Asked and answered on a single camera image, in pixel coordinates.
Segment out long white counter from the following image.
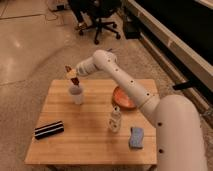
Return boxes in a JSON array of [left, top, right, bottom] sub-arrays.
[[123, 0, 213, 115]]

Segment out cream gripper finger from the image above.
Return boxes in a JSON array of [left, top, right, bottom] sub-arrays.
[[65, 66, 77, 79]]

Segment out black office chair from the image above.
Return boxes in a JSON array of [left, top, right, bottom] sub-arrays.
[[68, 0, 121, 44]]

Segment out small clear bottle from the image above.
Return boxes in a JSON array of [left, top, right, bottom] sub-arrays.
[[108, 106, 122, 133]]

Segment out wooden table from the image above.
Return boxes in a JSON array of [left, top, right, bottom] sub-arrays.
[[25, 79, 157, 165]]

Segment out blue sponge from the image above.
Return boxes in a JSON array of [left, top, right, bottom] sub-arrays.
[[129, 127, 144, 149]]

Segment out orange bowl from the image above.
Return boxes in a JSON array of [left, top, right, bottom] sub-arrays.
[[112, 86, 136, 110]]

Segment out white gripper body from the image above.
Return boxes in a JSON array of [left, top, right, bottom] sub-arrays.
[[76, 58, 98, 76]]

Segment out black white striped box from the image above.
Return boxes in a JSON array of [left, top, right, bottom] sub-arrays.
[[34, 121, 64, 140]]

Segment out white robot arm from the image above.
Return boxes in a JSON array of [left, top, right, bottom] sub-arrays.
[[65, 50, 208, 171]]

